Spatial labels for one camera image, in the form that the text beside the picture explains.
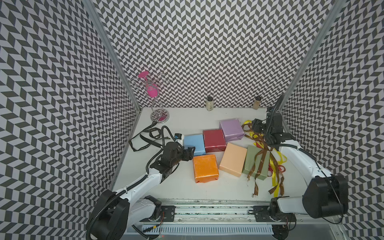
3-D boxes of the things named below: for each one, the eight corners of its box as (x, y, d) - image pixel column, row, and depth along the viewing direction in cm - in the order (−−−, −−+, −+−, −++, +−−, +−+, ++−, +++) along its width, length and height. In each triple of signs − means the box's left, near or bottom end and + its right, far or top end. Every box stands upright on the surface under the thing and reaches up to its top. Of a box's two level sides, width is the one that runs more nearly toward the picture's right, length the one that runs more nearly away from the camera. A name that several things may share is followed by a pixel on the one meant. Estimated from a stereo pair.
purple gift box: (224, 145, 98) (226, 139, 93) (219, 127, 108) (220, 120, 102) (243, 142, 100) (246, 136, 94) (236, 124, 109) (238, 118, 104)
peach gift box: (218, 169, 90) (219, 164, 85) (227, 144, 100) (228, 139, 96) (239, 177, 86) (241, 173, 81) (246, 151, 97) (248, 146, 92)
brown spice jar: (252, 111, 121) (257, 100, 112) (251, 107, 124) (255, 96, 115) (257, 111, 121) (262, 100, 112) (256, 107, 124) (260, 96, 115)
